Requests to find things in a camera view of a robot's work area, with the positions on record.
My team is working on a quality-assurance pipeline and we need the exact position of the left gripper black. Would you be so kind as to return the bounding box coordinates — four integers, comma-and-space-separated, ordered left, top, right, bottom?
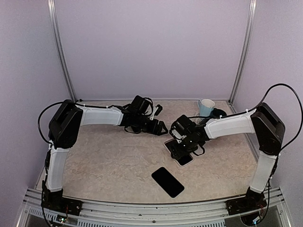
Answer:
134, 113, 169, 136

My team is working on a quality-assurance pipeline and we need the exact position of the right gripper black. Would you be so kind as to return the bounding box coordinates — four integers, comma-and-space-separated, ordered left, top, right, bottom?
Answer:
170, 135, 201, 159

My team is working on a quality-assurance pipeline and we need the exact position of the black phone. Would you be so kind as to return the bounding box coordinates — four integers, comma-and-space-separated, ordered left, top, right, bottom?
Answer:
165, 140, 194, 166
151, 167, 185, 198

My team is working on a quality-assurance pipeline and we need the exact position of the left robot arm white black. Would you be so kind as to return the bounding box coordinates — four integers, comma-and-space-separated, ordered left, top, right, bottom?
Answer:
44, 96, 168, 210

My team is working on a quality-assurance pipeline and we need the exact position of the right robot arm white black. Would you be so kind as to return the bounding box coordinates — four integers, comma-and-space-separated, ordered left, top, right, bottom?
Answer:
164, 103, 285, 210

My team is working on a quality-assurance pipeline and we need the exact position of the pink phone case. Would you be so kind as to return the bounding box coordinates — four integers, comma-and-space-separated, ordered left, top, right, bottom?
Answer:
164, 139, 195, 167

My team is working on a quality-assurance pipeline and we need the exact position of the light blue mug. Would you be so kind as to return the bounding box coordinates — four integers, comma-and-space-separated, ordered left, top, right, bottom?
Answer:
198, 99, 215, 117

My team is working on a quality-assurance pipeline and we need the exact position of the dark green mug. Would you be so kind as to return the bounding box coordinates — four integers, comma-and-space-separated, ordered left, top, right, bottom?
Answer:
211, 108, 227, 117

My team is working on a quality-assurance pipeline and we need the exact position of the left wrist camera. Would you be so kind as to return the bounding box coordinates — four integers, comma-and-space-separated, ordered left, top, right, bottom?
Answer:
151, 105, 163, 116

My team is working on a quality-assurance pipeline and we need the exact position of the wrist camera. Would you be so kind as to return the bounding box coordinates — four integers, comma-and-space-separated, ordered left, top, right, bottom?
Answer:
169, 114, 196, 140
151, 105, 163, 116

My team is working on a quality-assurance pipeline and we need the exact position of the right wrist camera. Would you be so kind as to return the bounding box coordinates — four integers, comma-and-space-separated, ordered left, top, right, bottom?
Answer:
169, 114, 196, 140

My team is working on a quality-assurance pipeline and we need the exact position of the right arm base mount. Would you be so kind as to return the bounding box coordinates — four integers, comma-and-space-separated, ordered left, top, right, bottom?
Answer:
225, 194, 267, 215

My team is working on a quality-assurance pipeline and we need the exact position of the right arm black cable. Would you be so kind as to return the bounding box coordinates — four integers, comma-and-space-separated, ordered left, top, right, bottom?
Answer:
257, 83, 300, 152

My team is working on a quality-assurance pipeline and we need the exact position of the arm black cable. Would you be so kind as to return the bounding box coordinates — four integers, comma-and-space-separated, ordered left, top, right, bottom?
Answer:
257, 83, 300, 152
37, 102, 64, 142

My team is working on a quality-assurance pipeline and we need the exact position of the right aluminium frame post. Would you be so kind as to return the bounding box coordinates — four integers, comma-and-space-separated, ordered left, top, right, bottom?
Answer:
228, 0, 258, 105

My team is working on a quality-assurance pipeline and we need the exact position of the aluminium frame post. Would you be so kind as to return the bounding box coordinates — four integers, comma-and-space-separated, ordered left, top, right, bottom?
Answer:
228, 0, 258, 105
47, 0, 77, 101

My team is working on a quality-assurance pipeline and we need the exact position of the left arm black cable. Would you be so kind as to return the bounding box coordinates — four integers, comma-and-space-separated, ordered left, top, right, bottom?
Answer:
37, 102, 64, 142

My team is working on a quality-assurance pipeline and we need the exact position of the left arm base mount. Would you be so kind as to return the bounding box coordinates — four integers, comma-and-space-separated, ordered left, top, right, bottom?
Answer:
41, 189, 83, 216

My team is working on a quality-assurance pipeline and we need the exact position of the front aluminium rail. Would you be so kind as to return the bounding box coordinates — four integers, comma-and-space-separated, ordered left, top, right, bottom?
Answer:
18, 186, 292, 227

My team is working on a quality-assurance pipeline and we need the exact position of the left aluminium frame post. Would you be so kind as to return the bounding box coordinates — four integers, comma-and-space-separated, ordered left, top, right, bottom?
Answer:
47, 0, 77, 101

